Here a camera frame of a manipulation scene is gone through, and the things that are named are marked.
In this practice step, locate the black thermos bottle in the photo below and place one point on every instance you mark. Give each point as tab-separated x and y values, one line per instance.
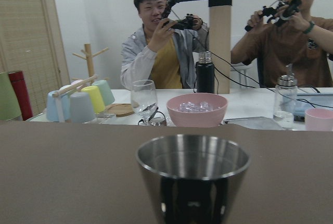
205	73

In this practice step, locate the blue cup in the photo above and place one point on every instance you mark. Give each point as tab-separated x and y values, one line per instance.
51	108

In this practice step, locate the person in brown shirt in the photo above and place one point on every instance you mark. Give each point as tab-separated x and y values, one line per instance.
304	41

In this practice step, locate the red thermos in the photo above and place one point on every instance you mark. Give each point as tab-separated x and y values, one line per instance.
21	91

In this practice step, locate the glass dispenser bottle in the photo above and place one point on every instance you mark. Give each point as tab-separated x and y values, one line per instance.
285	99

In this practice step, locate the grey cup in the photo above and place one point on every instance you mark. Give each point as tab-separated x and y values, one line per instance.
81	108

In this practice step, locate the green cup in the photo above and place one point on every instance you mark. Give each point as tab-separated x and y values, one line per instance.
10	109

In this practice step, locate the cardboard post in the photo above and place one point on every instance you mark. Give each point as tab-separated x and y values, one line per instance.
219	45

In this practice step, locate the pink cup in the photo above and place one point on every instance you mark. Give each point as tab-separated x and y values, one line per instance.
318	119

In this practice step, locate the yellow cup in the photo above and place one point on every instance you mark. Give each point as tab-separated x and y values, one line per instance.
96	98

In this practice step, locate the steel jigger shaker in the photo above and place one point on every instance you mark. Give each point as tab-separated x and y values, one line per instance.
192	178

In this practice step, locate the mint cup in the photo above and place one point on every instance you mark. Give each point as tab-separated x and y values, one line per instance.
105	91

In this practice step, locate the wooden cup rack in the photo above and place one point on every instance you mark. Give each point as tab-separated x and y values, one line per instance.
88	57

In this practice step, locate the person in grey jacket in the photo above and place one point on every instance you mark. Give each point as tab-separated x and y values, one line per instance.
161	53

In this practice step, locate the wine glass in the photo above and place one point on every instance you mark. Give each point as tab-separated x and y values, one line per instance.
144	99

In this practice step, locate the pink bowl with ice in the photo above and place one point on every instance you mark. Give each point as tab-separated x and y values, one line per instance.
197	110

